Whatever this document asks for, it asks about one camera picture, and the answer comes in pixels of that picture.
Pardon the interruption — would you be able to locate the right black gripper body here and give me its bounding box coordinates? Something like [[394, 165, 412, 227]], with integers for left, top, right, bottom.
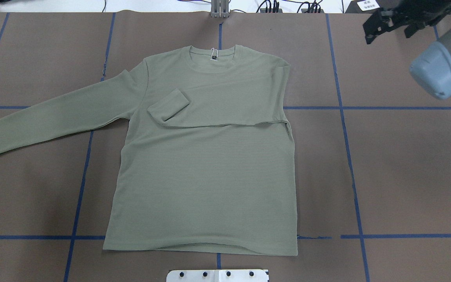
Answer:
[[362, 0, 451, 44]]

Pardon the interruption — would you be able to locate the olive green long-sleeve shirt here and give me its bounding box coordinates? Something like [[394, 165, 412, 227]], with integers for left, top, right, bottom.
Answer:
[[0, 45, 298, 256]]

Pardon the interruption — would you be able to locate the black box with white label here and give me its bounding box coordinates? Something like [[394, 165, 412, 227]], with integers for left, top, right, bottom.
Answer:
[[344, 0, 397, 14]]

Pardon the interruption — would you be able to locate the aluminium frame post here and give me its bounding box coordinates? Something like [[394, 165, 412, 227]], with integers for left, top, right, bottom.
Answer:
[[210, 0, 230, 18]]

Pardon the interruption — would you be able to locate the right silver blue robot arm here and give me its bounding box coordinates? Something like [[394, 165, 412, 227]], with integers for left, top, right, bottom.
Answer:
[[362, 0, 451, 99]]

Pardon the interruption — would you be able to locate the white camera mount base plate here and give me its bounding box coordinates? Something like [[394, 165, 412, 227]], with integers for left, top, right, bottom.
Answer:
[[166, 269, 270, 282]]

